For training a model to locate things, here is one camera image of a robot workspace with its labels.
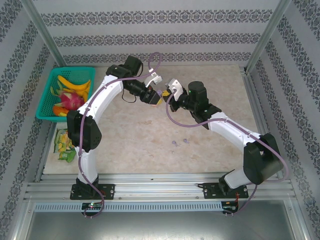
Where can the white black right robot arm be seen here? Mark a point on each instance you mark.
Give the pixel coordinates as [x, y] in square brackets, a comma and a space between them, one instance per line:
[230, 130]

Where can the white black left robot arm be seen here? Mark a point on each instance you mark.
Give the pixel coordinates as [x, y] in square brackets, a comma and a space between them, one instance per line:
[105, 95]

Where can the orange yellow fruit slice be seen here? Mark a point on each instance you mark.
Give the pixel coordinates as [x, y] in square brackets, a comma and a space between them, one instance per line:
[85, 97]

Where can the yellow toy banana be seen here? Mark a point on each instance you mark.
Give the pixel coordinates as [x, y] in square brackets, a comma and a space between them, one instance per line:
[80, 93]
[72, 85]

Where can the teal plastic mesh basket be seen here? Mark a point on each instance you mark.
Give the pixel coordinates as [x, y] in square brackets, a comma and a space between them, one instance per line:
[72, 72]

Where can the pink toy dragon fruit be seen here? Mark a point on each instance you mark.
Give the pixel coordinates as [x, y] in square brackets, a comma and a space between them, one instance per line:
[71, 100]

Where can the orange toy fruit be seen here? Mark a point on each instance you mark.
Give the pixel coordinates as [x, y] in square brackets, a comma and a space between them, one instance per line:
[61, 110]

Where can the Fox's candy bag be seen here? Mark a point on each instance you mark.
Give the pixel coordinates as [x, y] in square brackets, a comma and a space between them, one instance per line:
[62, 141]

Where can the green snack packet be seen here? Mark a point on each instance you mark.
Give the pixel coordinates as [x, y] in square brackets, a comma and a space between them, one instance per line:
[67, 156]

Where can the small circuit board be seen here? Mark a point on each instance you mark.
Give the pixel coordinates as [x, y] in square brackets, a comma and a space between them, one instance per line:
[230, 205]
[92, 205]

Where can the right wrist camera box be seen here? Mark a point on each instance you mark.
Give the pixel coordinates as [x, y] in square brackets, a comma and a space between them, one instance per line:
[176, 87]

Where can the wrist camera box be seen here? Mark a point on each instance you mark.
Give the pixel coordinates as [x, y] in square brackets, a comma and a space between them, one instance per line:
[176, 87]
[155, 79]

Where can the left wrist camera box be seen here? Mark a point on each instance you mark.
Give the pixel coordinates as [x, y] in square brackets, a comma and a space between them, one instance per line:
[155, 79]

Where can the aluminium side rail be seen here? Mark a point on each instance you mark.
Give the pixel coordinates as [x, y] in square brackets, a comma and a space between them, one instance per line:
[47, 147]
[263, 125]

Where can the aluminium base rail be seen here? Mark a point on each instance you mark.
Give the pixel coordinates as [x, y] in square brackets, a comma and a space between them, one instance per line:
[155, 187]

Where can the aluminium frame post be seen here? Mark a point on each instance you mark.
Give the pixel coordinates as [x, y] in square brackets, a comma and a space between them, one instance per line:
[267, 35]
[43, 35]

